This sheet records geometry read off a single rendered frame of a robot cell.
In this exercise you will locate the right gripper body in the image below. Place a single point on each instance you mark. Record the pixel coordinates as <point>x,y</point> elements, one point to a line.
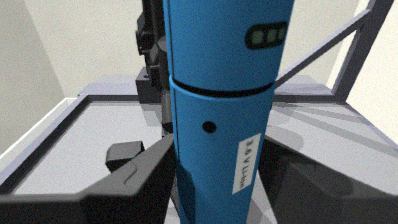
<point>123,152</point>

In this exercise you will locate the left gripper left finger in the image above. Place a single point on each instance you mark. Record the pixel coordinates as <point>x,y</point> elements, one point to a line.
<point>136,193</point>

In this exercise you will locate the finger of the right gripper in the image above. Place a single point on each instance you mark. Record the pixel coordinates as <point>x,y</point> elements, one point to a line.
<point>174,195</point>

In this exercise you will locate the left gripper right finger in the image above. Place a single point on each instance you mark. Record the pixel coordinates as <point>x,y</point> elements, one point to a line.
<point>303,191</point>

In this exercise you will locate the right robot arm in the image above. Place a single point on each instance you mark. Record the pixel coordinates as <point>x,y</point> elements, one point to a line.
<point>151,35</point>

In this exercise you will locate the blue electric screwdriver barrel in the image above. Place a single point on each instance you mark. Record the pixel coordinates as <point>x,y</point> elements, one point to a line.
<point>223,58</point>

